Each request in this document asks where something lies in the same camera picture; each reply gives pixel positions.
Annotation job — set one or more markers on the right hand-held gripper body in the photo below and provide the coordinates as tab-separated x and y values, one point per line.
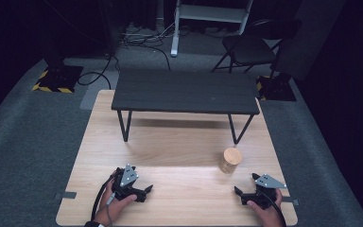
268	182

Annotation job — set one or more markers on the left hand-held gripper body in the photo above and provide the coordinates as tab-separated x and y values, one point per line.
128	176

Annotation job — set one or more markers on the person's right hand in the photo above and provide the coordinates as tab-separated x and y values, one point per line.
268	217

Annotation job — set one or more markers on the person's left hand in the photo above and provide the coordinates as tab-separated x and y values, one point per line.
111	208

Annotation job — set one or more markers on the grey tape strip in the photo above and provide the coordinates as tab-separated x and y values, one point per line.
66	195
291	201

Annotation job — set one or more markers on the small wooden cup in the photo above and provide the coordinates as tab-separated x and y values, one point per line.
230	160

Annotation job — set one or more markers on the black wristband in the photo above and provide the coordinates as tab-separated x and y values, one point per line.
94	224

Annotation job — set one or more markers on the black stand base striped tape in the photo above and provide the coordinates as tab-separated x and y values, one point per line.
277	90
60	78

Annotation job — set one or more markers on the low black table shelf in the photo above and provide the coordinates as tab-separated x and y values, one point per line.
186	91

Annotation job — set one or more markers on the black folding chair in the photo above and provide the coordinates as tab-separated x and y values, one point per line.
252	48

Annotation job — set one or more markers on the white desk frame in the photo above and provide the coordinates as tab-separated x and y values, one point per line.
212	13

